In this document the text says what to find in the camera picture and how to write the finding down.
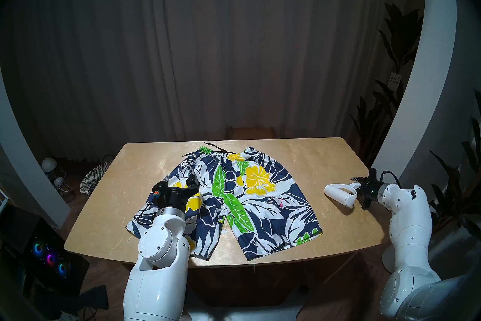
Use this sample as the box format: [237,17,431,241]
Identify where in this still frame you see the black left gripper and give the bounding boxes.
[151,169,200,213]

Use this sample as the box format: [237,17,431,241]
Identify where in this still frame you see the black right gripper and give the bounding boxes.
[350,168,386,210]

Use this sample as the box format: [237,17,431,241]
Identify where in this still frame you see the white lint roller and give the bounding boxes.
[324,182,362,208]

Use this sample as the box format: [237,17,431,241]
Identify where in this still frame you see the floral print shorts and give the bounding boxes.
[126,142,324,262]

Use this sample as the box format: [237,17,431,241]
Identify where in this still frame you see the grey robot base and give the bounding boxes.
[184,286,309,321]

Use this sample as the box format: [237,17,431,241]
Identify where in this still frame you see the wooden chair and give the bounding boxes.
[225,126,277,140]

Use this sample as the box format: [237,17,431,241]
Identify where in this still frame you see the woven wicker basket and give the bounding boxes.
[80,160,113,195]

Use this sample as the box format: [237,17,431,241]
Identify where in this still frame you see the wide white arch pillar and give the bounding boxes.
[372,0,459,193]

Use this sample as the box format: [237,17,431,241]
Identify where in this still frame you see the grey pleated curtain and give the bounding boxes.
[0,0,425,165]

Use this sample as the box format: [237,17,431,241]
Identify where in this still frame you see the white mushroom lamp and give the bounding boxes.
[41,157,57,178]

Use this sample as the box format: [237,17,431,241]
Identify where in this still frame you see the tall dark leafy plant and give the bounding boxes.
[349,2,424,168]

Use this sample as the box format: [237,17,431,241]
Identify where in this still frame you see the computer with rainbow fans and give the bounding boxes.
[0,206,91,294]

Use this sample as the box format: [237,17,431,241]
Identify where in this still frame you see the narrow white arch pillar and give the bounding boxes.
[0,65,70,228]

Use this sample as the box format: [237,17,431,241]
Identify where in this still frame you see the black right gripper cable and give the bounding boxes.
[380,170,402,188]

